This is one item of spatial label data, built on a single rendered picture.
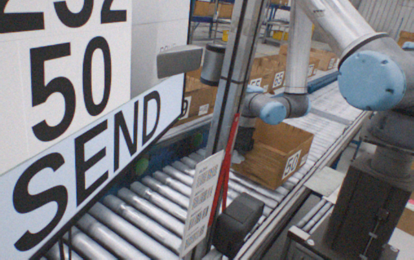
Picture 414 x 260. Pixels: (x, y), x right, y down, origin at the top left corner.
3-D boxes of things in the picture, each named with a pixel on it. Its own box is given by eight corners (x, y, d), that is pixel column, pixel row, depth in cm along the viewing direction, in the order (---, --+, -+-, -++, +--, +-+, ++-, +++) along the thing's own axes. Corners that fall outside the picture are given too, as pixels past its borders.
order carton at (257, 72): (243, 102, 211) (249, 76, 205) (205, 88, 224) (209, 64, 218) (268, 93, 243) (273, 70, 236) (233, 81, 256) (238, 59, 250)
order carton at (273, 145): (274, 191, 145) (284, 156, 138) (219, 163, 159) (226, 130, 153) (306, 163, 176) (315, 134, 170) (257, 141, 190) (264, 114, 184)
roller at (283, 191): (287, 202, 145) (292, 191, 145) (192, 155, 168) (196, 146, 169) (290, 202, 149) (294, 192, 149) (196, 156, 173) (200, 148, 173)
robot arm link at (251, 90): (251, 90, 129) (237, 81, 136) (244, 119, 133) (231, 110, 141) (270, 90, 133) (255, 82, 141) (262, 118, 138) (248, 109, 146)
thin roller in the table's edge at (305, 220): (299, 227, 124) (326, 200, 145) (295, 224, 125) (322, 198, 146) (298, 231, 125) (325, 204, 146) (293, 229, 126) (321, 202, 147)
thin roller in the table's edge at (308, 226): (306, 231, 122) (332, 203, 144) (301, 228, 124) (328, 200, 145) (305, 235, 123) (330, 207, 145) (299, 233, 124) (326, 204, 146)
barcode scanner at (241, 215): (261, 232, 79) (268, 198, 74) (235, 266, 70) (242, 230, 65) (237, 219, 82) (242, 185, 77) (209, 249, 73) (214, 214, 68)
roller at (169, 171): (271, 220, 129) (265, 231, 127) (168, 165, 152) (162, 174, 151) (268, 217, 124) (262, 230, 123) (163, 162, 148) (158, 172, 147)
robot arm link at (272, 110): (294, 102, 125) (273, 91, 135) (270, 105, 119) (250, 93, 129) (288, 125, 129) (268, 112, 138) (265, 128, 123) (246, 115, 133)
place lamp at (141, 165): (136, 178, 130) (137, 162, 127) (133, 176, 131) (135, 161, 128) (148, 172, 136) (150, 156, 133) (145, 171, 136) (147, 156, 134)
